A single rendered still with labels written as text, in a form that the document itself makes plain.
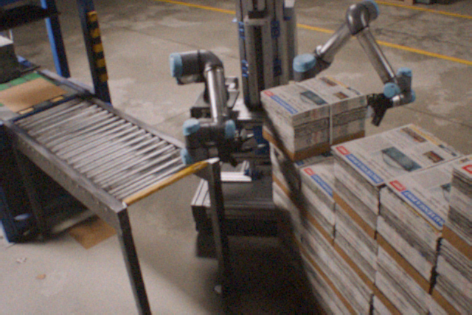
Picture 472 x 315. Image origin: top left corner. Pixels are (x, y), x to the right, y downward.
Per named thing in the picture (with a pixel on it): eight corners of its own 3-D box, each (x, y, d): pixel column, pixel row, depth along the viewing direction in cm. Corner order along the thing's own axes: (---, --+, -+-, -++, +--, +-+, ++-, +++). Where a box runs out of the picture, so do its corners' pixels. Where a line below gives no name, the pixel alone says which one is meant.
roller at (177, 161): (197, 160, 248) (192, 150, 248) (111, 203, 221) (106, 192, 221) (192, 161, 252) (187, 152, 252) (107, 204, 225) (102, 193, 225)
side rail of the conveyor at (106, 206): (132, 230, 218) (127, 206, 212) (122, 236, 214) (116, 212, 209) (15, 136, 308) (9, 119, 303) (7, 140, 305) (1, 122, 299)
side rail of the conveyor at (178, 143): (223, 181, 247) (220, 158, 241) (214, 186, 244) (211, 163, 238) (86, 108, 337) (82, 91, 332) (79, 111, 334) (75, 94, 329)
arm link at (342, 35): (297, 64, 290) (357, -2, 251) (311, 56, 301) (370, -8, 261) (311, 80, 289) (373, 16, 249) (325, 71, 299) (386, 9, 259)
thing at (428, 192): (471, 155, 175) (472, 152, 175) (535, 195, 151) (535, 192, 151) (383, 184, 165) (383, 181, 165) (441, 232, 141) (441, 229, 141)
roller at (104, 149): (149, 138, 276) (147, 129, 274) (70, 174, 249) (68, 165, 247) (144, 135, 279) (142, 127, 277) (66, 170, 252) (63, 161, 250)
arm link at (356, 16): (349, 4, 242) (403, 94, 244) (360, -1, 250) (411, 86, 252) (332, 15, 251) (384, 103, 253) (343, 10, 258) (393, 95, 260)
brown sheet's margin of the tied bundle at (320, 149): (292, 127, 254) (291, 119, 252) (325, 152, 231) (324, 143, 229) (262, 136, 249) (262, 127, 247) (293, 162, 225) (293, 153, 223)
